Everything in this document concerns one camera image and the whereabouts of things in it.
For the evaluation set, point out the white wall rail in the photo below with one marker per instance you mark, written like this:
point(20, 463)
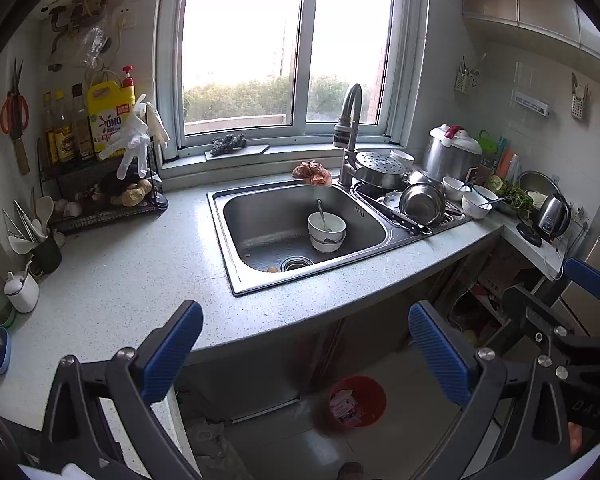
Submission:
point(530, 103)

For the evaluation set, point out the person's right hand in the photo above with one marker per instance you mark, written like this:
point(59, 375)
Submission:
point(576, 437)

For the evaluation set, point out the white soup spoon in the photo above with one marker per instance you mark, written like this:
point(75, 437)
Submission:
point(20, 244)

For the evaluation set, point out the frosted cabinet door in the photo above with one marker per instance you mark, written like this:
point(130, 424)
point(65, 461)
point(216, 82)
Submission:
point(460, 275)
point(240, 380)
point(375, 340)

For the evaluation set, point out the orange cutting boards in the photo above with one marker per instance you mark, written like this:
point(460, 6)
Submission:
point(507, 160)

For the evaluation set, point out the sink drain strainer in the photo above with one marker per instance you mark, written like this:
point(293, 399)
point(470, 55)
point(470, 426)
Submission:
point(297, 263)

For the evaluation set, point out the white rubber glove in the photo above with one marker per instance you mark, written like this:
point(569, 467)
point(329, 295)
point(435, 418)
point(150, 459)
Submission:
point(137, 132)

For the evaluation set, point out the black dish rack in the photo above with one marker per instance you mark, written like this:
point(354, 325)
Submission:
point(395, 217)

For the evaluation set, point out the white rice paddle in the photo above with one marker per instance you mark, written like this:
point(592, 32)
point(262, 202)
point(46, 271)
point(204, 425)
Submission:
point(45, 210)

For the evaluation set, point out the yellow round bag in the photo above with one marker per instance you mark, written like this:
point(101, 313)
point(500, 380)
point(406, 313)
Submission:
point(471, 336)

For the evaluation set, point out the orange rag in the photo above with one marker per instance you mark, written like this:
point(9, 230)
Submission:
point(312, 172)

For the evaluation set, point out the green plastic basket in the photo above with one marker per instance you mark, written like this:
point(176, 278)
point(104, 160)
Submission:
point(487, 142)

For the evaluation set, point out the black kettle base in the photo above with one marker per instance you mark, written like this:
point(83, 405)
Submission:
point(529, 235)

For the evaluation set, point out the metal spoon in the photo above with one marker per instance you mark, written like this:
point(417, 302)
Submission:
point(320, 210)

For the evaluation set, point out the window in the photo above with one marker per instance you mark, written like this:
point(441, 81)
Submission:
point(240, 35)

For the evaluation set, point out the yellow detergent bottle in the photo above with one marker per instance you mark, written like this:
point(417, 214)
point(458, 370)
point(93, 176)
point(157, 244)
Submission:
point(105, 110)

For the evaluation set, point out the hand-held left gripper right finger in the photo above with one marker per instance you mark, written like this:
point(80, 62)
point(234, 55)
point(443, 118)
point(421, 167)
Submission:
point(440, 355)

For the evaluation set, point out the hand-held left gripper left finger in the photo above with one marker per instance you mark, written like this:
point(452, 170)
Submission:
point(172, 347)

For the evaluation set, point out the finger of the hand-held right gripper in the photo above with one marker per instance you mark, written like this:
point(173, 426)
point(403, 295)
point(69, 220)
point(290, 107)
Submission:
point(527, 310)
point(587, 277)

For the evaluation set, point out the pink printed box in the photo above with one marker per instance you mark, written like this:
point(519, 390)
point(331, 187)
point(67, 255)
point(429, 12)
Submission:
point(500, 270)

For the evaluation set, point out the clear plastic floor bag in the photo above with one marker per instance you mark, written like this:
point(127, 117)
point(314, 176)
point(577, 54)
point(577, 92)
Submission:
point(210, 440)

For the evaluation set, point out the hanging clear plastic bag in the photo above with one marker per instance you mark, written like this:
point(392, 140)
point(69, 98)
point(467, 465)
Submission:
point(95, 42)

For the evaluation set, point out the beige upper cabinets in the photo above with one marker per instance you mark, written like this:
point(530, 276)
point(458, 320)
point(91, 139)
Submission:
point(530, 0)

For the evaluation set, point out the steel electric kettle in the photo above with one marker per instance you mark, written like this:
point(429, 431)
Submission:
point(552, 220)

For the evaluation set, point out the green leafy vegetables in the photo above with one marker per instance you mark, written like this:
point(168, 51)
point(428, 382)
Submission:
point(517, 195)

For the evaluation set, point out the white lidded jar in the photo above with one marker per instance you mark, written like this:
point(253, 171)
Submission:
point(22, 295)

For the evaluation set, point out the steel basin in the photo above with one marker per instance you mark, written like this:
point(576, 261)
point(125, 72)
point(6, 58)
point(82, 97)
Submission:
point(535, 180)

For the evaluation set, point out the ginger root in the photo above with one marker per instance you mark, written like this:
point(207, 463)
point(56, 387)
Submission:
point(135, 192)

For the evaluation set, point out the white wall socket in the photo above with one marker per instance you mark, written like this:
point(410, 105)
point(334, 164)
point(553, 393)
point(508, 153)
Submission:
point(127, 15)

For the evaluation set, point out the dark round lump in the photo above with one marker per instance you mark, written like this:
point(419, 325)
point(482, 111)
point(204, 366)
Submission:
point(112, 182)

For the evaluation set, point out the steel mixing bowl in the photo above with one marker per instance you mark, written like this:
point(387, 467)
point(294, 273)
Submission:
point(422, 204)

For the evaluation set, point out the white bowl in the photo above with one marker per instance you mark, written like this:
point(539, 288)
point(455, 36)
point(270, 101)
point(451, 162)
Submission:
point(332, 222)
point(475, 206)
point(452, 190)
point(327, 247)
point(402, 157)

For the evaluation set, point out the steel rice cooker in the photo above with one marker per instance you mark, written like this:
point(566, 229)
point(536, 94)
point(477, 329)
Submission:
point(450, 157)

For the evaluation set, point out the white pink carton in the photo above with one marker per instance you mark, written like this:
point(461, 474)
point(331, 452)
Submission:
point(344, 405)

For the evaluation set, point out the stainless steel sink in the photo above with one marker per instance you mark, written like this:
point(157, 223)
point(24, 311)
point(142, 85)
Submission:
point(260, 230)

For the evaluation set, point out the steel steamer pot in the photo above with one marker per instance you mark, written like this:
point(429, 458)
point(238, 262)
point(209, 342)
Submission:
point(380, 172)

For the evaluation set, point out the steel wall utensil holder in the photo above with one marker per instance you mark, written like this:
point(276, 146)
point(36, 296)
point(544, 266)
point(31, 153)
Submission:
point(461, 82)
point(578, 105)

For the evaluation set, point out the person's left shoe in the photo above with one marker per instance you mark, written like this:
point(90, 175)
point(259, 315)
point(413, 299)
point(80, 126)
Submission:
point(351, 472)

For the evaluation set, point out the steel faucet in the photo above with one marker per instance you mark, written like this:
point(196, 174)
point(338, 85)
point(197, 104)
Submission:
point(349, 135)

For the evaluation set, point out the garlic bulbs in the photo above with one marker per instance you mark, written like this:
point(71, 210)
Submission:
point(67, 207)

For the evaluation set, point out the red plastic bin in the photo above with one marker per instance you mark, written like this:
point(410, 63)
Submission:
point(370, 395)

